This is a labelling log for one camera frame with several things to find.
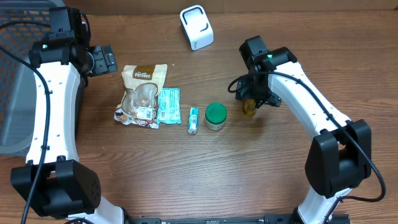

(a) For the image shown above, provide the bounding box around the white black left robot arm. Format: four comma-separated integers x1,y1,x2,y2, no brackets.
11,38,128,223

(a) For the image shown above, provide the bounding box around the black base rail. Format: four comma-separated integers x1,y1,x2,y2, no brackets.
124,213,352,224

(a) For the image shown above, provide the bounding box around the white black barcode scanner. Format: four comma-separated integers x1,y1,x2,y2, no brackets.
180,5,214,51

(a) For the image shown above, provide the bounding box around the yellow dish soap bottle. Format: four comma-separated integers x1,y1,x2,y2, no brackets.
243,99,257,116

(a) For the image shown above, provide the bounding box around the grey plastic mesh basket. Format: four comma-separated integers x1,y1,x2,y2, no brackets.
0,0,85,157

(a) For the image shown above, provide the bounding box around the teal snack packet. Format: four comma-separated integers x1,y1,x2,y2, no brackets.
188,108,198,134

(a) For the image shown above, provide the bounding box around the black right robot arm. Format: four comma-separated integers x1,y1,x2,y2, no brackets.
233,43,371,223

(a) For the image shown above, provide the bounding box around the brown white snack packet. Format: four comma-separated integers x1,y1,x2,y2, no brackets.
114,64,168,129

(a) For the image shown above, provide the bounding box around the teal white wet wipes pack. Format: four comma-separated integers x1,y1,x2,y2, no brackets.
157,88,181,124

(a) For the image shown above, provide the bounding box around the green lid white jar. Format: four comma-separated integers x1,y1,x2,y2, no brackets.
205,103,228,131

